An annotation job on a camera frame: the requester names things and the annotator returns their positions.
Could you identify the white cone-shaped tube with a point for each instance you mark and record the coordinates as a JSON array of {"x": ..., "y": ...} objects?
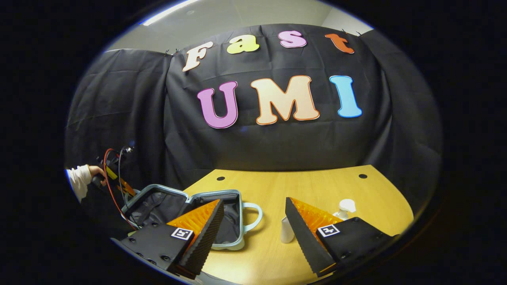
[{"x": 286, "y": 233}]

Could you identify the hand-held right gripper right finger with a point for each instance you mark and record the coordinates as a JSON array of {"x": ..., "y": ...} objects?
[{"x": 301, "y": 233}]

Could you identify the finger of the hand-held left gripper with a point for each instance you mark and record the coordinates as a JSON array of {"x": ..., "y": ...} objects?
[{"x": 126, "y": 187}]

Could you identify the light blue cloud-shaped suitcase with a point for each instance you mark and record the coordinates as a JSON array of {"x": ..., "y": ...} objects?
[{"x": 158, "y": 206}]

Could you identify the white pump bottle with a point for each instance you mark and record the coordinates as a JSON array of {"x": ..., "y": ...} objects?
[{"x": 346, "y": 206}]

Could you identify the black backdrop cloth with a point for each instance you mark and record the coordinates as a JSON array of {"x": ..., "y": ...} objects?
[{"x": 277, "y": 146}]

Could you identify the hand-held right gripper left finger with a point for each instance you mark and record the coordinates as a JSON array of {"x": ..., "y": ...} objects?
[{"x": 208, "y": 237}]

